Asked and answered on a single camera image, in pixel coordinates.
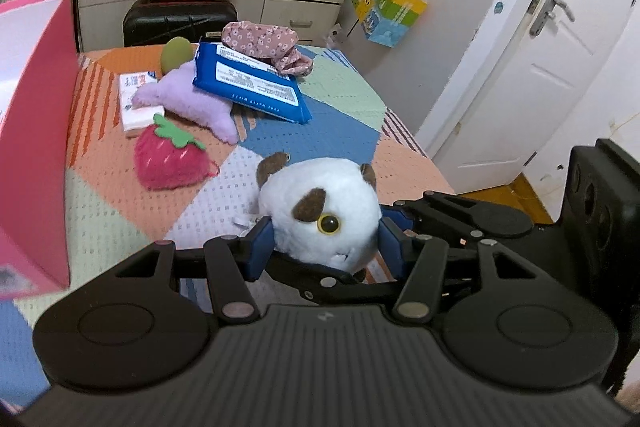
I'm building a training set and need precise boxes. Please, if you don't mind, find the white brown cat plush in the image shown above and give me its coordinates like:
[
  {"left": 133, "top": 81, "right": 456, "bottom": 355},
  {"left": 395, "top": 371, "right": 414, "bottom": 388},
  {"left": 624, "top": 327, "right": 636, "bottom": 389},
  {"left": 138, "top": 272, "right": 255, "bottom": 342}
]
[{"left": 256, "top": 152, "right": 383, "bottom": 284}]

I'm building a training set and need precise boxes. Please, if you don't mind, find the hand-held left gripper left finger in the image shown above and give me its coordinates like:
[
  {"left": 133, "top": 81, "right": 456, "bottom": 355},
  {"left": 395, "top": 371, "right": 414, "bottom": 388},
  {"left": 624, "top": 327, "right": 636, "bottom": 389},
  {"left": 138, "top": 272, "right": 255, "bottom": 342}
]
[{"left": 115, "top": 217, "right": 275, "bottom": 322}]

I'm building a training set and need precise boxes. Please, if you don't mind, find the pink strawberry plush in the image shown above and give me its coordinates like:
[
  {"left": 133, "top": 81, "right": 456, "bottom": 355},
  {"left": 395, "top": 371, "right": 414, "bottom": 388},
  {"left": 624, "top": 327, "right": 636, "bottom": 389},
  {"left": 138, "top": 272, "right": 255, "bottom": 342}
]
[{"left": 134, "top": 113, "right": 221, "bottom": 192}]

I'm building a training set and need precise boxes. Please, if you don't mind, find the purple plush toy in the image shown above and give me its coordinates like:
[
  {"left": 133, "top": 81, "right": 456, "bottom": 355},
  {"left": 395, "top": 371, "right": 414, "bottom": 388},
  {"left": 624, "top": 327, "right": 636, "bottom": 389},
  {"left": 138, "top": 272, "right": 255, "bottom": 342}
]
[{"left": 131, "top": 61, "right": 240, "bottom": 144}]

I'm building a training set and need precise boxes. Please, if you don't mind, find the white door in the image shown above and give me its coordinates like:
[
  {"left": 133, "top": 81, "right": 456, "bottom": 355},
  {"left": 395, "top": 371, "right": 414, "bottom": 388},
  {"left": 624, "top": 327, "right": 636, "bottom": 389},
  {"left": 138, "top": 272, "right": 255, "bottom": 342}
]
[{"left": 430, "top": 0, "right": 640, "bottom": 195}]

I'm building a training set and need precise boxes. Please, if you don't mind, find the pink cardboard box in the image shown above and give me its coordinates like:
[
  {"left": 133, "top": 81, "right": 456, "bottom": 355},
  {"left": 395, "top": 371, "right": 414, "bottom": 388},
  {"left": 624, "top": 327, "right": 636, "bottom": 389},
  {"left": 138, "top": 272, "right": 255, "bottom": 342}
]
[{"left": 0, "top": 0, "right": 80, "bottom": 303}]

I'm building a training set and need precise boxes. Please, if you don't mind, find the white tissue pack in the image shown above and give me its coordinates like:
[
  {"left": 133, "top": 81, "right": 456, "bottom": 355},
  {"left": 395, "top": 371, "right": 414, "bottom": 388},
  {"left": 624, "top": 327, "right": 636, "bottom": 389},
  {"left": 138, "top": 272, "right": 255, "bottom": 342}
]
[{"left": 118, "top": 69, "right": 166, "bottom": 138}]

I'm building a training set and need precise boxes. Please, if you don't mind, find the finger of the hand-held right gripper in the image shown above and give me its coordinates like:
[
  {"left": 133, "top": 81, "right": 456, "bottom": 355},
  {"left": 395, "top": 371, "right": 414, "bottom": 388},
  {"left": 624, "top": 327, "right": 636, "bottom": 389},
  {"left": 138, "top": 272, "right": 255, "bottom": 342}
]
[
  {"left": 380, "top": 191, "right": 535, "bottom": 242},
  {"left": 265, "top": 252, "right": 481, "bottom": 304}
]

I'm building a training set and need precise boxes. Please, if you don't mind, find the black suitcase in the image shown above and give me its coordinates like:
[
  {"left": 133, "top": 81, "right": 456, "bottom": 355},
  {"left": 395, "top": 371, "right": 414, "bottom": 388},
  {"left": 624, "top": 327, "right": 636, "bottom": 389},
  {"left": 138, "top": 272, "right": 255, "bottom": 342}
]
[{"left": 123, "top": 0, "right": 239, "bottom": 48}]

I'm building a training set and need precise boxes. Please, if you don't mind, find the green egg-shaped plush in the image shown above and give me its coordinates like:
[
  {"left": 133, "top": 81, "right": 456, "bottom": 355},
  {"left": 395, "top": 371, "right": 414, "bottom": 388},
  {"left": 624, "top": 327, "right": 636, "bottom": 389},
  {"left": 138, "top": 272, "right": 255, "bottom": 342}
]
[{"left": 160, "top": 37, "right": 195, "bottom": 75}]

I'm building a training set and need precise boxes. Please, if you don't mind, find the blue wet wipes pack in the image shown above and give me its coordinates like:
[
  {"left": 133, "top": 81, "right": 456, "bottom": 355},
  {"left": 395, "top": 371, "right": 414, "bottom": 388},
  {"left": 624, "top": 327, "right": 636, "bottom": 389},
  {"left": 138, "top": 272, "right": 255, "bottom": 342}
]
[{"left": 192, "top": 41, "right": 312, "bottom": 125}]

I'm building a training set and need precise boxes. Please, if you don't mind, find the silver door handle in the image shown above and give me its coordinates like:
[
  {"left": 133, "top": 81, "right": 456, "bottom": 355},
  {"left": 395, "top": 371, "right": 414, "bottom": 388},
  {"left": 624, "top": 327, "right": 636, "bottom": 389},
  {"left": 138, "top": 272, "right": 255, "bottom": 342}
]
[{"left": 529, "top": 0, "right": 576, "bottom": 38}]

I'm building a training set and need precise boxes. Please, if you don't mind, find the patchwork blanket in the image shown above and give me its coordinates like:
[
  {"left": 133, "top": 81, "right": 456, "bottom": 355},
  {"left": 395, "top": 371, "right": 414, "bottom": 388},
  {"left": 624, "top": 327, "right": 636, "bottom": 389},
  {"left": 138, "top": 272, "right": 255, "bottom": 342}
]
[{"left": 0, "top": 44, "right": 456, "bottom": 413}]

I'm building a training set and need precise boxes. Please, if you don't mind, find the pink floral cloth pouch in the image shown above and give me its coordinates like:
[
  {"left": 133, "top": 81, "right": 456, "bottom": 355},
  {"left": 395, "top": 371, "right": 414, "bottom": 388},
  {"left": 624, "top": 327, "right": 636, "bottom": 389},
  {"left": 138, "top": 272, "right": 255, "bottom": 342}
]
[{"left": 221, "top": 21, "right": 315, "bottom": 78}]

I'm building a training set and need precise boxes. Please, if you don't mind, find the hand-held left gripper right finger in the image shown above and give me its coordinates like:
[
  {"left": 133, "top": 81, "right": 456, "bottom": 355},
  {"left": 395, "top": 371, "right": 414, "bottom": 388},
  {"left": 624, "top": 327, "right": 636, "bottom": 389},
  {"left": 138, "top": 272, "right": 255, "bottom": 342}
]
[{"left": 378, "top": 217, "right": 532, "bottom": 324}]

